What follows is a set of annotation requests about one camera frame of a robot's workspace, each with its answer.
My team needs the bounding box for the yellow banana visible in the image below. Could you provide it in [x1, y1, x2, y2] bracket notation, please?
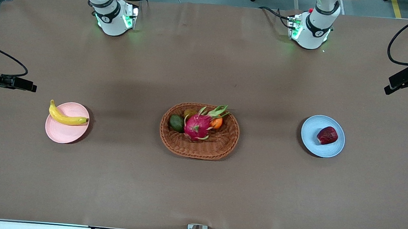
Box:
[48, 99, 90, 127]

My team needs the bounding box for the dark red apple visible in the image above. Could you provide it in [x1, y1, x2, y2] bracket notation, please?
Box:
[316, 125, 339, 146]

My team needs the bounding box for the pink round plate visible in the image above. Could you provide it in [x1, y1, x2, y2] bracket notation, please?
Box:
[44, 100, 91, 146]

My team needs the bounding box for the blue round plate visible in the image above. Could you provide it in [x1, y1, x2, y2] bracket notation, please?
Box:
[299, 114, 347, 160]

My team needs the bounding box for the green avocado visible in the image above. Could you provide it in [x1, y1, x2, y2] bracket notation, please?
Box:
[168, 114, 186, 133]

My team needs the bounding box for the pink dragon fruit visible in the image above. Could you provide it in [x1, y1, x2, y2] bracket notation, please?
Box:
[182, 102, 230, 144]

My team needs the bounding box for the brown wicker basket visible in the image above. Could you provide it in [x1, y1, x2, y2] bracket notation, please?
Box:
[157, 100, 242, 163]

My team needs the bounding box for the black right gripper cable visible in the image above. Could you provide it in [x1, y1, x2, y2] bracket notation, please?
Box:
[0, 42, 31, 78]

